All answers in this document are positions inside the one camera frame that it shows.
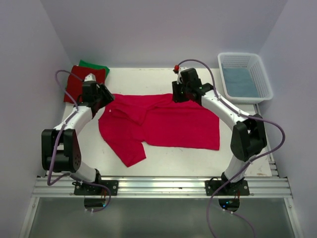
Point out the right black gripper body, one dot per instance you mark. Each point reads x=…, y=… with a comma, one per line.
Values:
x=181, y=92

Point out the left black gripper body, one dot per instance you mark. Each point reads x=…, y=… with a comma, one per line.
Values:
x=103, y=97

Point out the crimson pink t shirt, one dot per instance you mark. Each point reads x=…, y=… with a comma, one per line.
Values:
x=130, y=120

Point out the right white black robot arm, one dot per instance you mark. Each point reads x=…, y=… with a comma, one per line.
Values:
x=248, y=137

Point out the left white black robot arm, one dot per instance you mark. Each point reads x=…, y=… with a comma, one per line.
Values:
x=61, y=155

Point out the folded dark red t shirt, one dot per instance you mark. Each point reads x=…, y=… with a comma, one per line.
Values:
x=74, y=86

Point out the folded green t shirt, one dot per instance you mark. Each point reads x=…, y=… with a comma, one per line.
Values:
x=94, y=66

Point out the blue t shirt in basket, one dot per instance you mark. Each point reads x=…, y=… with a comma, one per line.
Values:
x=239, y=83

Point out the white plastic mesh basket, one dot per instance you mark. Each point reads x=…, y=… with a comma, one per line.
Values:
x=254, y=65

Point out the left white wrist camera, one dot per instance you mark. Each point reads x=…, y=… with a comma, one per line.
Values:
x=90, y=78

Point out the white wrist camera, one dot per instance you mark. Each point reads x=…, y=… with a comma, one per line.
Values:
x=90, y=78
x=177, y=69

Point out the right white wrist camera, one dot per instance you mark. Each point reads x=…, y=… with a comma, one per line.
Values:
x=177, y=69

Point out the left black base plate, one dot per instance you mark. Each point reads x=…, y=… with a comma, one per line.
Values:
x=93, y=190

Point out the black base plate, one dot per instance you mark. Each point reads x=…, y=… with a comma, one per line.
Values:
x=240, y=188
x=93, y=190

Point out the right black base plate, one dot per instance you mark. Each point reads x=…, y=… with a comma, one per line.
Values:
x=240, y=188

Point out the aluminium mounting rail frame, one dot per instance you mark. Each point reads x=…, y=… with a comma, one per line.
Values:
x=180, y=172

